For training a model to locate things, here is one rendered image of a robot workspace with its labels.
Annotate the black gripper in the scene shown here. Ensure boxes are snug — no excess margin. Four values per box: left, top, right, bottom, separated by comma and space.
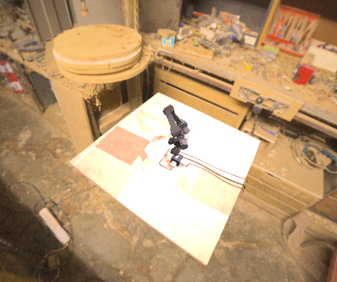
171, 141, 181, 156

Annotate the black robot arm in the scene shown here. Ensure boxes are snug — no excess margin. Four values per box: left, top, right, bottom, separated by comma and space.
163, 105, 191, 150

